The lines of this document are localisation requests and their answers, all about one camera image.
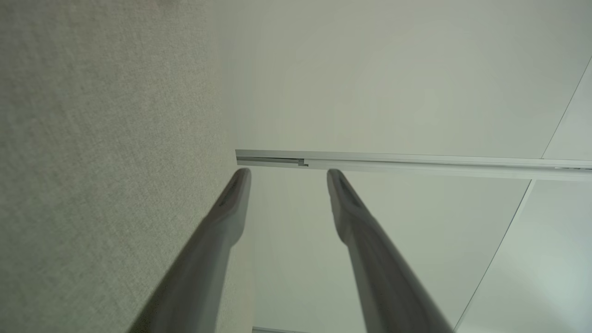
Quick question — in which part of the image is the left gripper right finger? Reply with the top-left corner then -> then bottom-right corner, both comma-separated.
327,169 -> 455,333

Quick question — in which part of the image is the grey fabric table cover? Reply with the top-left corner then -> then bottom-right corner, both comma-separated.
0,0 -> 256,333

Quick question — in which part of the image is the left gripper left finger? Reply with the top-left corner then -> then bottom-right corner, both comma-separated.
129,168 -> 252,333

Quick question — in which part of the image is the silver aluminium rail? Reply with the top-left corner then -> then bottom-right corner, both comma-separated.
235,149 -> 592,182

